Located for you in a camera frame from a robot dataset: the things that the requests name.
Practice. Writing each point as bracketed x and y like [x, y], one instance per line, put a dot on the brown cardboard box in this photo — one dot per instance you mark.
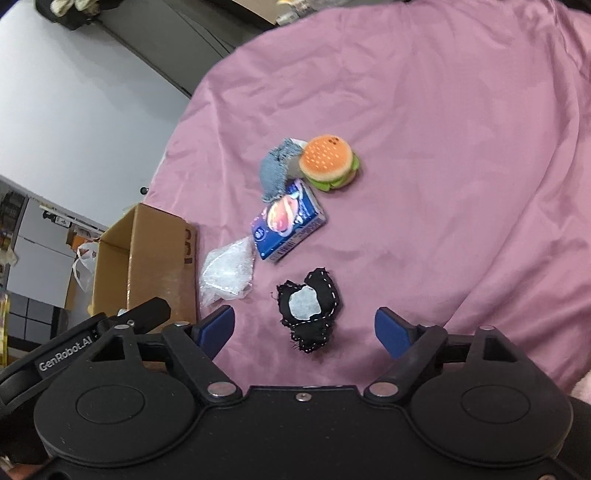
[152, 249]

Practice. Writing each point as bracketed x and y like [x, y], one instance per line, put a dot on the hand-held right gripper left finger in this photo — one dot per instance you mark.
[216, 330]

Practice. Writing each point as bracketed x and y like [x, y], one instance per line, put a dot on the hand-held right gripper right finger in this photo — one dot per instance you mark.
[391, 334]

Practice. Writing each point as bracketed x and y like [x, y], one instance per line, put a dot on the blue denim cloth patch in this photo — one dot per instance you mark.
[274, 170]

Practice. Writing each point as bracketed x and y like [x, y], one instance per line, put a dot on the white plastic shopping bag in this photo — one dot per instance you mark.
[83, 273]

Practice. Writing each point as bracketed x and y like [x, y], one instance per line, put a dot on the black stitched cloth patch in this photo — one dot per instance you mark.
[305, 334]

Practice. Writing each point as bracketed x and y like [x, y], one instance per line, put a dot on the white cabinet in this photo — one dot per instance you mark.
[41, 258]

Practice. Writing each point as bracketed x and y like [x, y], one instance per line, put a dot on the burger plush toy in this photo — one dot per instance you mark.
[325, 154]

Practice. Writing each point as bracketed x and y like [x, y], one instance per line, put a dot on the grey wardrobe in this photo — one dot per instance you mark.
[184, 37]

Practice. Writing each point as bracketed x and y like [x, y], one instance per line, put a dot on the blue and white carton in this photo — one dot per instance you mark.
[288, 226]

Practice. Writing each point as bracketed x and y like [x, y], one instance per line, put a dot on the clear plastic bag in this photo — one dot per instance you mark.
[226, 272]

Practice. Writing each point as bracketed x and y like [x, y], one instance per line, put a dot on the pink bed sheet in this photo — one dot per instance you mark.
[415, 184]

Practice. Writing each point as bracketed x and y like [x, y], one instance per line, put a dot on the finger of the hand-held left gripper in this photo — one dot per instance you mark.
[150, 313]

